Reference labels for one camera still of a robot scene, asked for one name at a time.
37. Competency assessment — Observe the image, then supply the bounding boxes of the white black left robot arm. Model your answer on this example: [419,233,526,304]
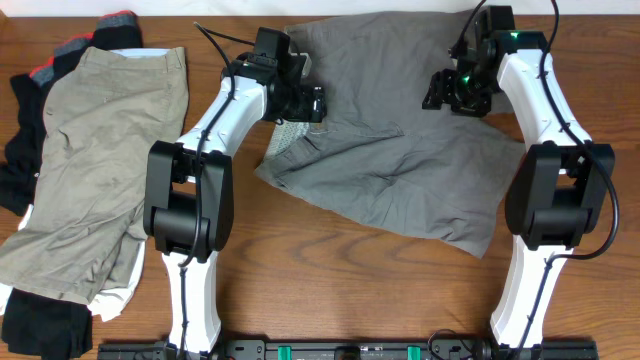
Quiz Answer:
[144,52,326,359]

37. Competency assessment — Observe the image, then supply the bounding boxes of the white garment under pile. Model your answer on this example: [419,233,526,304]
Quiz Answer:
[0,47,171,323]

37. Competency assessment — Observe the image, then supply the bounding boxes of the black garment with red trim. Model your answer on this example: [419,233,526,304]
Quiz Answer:
[1,10,143,216]

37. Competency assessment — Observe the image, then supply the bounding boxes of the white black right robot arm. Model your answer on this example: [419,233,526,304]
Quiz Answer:
[423,30,619,359]

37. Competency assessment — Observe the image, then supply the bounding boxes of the grey shorts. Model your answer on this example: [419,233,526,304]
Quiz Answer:
[255,12,525,257]

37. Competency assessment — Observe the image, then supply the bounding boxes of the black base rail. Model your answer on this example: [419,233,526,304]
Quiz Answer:
[97,337,600,360]

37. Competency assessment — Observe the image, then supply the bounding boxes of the khaki shorts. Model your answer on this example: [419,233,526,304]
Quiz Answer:
[0,46,190,307]

